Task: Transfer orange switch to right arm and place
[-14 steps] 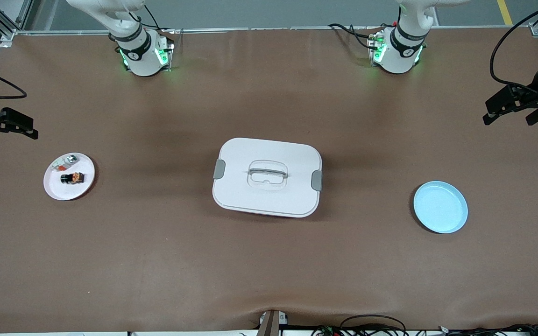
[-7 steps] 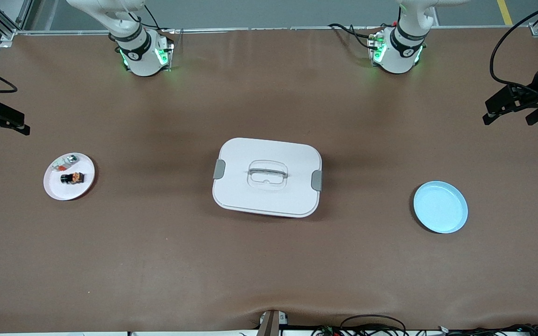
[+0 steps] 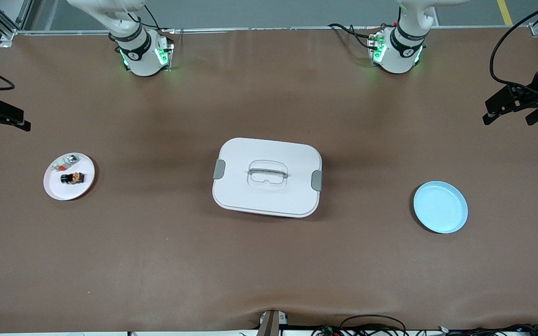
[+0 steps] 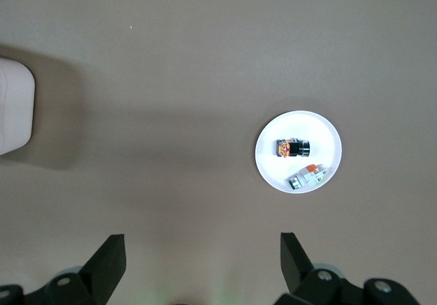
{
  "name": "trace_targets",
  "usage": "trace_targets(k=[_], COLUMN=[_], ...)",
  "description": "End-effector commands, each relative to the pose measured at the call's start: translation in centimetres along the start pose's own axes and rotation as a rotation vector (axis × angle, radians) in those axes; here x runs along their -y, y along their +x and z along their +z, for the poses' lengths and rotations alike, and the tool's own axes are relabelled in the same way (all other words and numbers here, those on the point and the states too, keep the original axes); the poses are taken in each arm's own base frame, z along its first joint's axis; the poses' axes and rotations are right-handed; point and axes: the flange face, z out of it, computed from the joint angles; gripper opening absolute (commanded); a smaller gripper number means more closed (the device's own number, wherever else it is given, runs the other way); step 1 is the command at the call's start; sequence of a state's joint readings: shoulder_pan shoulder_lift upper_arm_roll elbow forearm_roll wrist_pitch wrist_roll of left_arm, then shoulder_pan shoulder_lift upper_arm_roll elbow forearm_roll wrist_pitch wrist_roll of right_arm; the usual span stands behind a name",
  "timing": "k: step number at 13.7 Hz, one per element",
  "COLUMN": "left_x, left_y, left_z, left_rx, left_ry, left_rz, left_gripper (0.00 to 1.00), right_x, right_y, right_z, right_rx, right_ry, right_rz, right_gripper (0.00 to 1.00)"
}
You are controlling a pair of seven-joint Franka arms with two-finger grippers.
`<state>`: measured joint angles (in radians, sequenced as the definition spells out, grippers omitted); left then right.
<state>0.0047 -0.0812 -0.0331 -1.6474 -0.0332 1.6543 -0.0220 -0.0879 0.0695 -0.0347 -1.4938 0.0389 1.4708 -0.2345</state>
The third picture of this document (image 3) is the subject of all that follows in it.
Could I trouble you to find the black cable bundle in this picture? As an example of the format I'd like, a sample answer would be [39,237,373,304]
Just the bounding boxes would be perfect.
[437,323,538,336]

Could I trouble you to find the black base cable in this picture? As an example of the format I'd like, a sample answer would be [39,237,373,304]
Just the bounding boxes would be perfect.
[328,23,382,49]

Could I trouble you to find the brown table mat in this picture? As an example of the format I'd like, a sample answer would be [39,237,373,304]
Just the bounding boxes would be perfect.
[0,27,538,333]

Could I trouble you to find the pink round plate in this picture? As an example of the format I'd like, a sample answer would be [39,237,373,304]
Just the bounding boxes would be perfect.
[43,152,96,201]

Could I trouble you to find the white and red switch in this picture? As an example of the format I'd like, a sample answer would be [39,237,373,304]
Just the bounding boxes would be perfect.
[50,155,80,173]

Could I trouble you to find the white lidded storage box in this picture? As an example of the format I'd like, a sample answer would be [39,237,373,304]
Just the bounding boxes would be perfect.
[212,137,323,218]

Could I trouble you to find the brown camera mount post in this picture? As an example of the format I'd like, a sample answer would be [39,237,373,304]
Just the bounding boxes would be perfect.
[256,309,289,336]

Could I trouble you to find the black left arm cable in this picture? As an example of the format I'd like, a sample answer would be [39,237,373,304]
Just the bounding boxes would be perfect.
[489,0,538,90]

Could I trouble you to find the black looped cable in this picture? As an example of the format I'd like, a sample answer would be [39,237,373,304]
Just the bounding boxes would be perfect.
[339,315,408,336]

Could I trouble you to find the light blue round plate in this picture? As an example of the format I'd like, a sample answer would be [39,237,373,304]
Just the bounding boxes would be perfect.
[413,181,468,234]

